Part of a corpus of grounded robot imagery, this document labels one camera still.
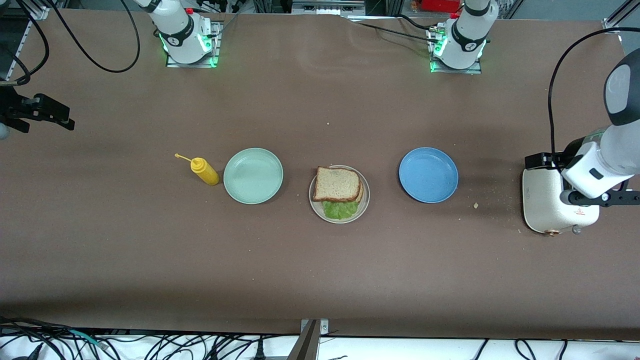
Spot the green lettuce leaf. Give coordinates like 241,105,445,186
322,199,359,220

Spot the blue plate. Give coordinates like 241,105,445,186
398,147,459,204

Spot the beige plate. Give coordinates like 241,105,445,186
309,165,371,224

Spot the mint green plate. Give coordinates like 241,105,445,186
223,147,284,205

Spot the white two-slot toaster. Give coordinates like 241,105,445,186
522,166,600,236

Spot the yellow squeeze sauce bottle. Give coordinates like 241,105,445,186
175,153,220,187

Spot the red box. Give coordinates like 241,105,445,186
412,0,463,13

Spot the grey metal device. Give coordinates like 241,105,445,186
292,0,366,16

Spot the dark metal bar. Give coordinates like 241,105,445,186
286,320,321,360

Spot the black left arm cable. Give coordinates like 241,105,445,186
548,27,640,157

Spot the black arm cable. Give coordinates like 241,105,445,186
47,0,142,74
548,27,640,157

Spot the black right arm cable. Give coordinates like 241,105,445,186
47,0,142,74

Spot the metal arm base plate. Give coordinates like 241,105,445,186
165,20,222,69
427,27,483,75

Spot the aluminium frame profile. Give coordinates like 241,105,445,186
602,0,640,35

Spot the teal cable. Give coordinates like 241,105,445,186
67,328,110,350

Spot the silver metal bracket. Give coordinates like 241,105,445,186
300,318,330,337

